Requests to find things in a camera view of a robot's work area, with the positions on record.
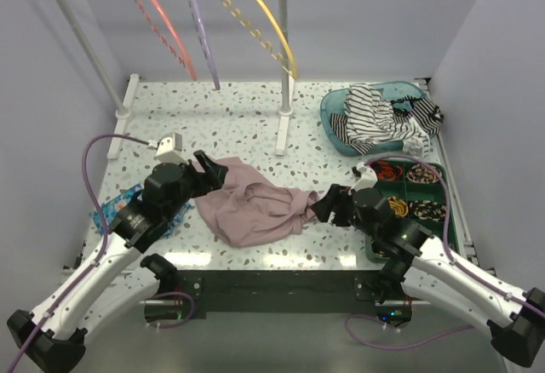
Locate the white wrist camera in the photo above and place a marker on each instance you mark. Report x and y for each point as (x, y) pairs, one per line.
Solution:
(365, 177)
(170, 149)

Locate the blue floral cloth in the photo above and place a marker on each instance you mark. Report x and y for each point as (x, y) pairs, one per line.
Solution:
(111, 207)

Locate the yellow plastic hanger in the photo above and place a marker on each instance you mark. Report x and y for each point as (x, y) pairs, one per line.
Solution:
(266, 29)

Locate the teal plastic basket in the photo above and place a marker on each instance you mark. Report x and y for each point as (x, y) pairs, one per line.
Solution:
(333, 103)

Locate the grey white hanger rack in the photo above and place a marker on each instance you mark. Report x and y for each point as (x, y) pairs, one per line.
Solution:
(123, 105)

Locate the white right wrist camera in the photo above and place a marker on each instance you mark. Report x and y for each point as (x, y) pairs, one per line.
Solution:
(365, 177)

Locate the purple plastic hanger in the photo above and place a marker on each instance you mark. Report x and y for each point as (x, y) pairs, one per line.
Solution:
(198, 22)

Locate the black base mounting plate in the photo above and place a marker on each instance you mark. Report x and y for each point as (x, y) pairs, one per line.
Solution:
(199, 293)

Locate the pink tank top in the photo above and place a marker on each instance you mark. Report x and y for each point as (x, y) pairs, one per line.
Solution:
(250, 211)

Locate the green compartment tray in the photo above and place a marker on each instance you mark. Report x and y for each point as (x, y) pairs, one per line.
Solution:
(414, 192)

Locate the black white striped garment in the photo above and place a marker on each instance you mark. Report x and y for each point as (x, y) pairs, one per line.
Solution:
(370, 119)

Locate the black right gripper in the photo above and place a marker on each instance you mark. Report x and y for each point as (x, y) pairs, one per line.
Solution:
(336, 194)

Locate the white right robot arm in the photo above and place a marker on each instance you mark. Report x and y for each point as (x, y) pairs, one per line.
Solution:
(424, 268)

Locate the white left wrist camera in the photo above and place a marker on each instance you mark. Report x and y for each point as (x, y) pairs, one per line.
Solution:
(170, 149)

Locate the pink plastic hanger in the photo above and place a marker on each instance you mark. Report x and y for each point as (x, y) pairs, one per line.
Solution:
(161, 24)

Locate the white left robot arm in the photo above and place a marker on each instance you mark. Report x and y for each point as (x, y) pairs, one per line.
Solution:
(48, 334)

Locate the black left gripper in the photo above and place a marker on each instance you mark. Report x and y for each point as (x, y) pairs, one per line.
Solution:
(215, 172)

